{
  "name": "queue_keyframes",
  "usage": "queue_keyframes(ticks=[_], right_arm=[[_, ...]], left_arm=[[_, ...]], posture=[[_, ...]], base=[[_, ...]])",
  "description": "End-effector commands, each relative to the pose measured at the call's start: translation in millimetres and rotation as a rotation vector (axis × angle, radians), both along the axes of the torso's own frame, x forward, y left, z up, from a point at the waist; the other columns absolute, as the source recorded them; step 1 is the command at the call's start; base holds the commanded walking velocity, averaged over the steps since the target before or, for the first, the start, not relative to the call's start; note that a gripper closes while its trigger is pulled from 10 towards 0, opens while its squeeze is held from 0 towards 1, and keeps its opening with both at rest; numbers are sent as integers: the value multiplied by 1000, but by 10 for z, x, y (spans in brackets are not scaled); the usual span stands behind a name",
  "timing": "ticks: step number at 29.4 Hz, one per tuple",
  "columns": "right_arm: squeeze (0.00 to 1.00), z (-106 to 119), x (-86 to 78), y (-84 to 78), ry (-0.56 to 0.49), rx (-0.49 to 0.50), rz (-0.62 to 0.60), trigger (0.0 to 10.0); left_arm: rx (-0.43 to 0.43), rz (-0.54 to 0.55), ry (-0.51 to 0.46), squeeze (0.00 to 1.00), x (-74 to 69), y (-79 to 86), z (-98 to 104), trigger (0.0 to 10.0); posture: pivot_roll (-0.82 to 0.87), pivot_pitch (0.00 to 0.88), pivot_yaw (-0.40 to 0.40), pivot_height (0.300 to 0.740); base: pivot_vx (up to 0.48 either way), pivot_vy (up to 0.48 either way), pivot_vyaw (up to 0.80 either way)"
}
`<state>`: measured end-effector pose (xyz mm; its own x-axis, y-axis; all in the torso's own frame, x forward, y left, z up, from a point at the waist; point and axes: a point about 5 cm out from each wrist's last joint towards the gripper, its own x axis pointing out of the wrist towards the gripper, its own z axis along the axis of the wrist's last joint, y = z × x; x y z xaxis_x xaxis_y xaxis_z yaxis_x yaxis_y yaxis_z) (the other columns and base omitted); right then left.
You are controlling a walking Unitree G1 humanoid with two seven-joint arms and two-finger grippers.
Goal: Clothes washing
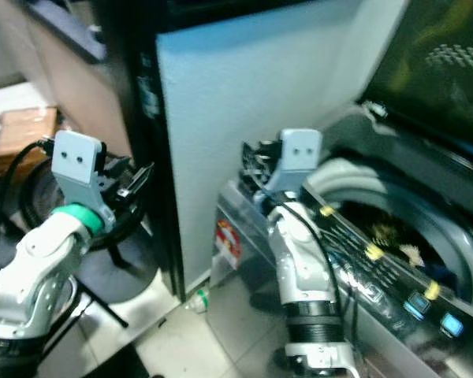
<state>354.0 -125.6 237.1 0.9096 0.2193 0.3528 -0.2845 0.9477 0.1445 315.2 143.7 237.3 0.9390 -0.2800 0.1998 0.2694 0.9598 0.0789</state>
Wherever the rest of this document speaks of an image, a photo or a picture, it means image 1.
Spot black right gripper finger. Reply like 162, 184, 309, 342
240, 140, 269, 177

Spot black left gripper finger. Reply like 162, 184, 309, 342
123, 162, 157, 199

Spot clothes in washer drum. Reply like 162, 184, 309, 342
369, 220, 430, 267

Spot silver top-load washing machine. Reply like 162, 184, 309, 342
205, 102, 473, 378

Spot dark washing machine lid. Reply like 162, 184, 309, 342
361, 0, 473, 162

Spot white foam board panel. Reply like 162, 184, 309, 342
156, 0, 411, 294

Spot tall black cabinet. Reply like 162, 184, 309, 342
95, 0, 187, 302

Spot brown cardboard box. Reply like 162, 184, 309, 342
0, 106, 61, 179

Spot brown wooden cabinet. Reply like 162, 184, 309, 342
2, 0, 132, 158

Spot small bottle with green cap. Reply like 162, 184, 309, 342
184, 286, 210, 314

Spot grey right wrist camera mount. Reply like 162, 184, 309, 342
263, 128, 323, 198

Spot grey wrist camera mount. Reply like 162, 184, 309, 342
52, 129, 116, 232
263, 128, 323, 198

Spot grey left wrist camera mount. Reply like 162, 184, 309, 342
52, 129, 116, 232

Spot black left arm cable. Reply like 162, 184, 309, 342
0, 139, 54, 278

